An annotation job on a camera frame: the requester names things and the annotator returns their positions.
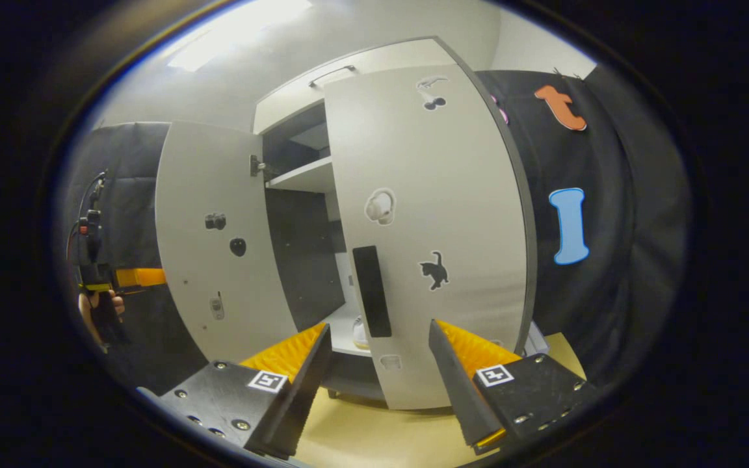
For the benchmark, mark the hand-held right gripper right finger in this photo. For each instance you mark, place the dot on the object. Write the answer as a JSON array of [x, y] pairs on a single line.
[[530, 390]]

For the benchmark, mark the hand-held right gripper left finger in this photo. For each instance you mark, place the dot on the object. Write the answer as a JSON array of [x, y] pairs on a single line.
[[270, 403]]

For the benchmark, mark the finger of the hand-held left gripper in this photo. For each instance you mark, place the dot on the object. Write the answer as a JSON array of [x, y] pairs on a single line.
[[144, 277]]

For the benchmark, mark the white sneaker shoe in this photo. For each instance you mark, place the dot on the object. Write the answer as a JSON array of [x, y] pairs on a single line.
[[360, 333]]

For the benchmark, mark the white cabinet door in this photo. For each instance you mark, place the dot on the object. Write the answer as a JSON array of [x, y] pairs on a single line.
[[218, 182], [465, 182]]

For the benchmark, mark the white shoe cabinet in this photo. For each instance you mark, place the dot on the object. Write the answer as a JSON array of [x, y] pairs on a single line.
[[303, 247]]

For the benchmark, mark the metal door hinge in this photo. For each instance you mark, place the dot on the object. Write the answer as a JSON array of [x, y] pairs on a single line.
[[262, 167]]

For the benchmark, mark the white cabinet shelf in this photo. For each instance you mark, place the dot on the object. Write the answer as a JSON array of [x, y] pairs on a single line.
[[306, 177]]

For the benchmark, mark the white cabinet drawer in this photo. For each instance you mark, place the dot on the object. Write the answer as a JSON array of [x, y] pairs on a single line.
[[290, 104]]

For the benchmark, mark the black backdrop cloth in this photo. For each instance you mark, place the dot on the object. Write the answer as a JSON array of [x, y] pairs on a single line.
[[134, 188], [628, 299]]

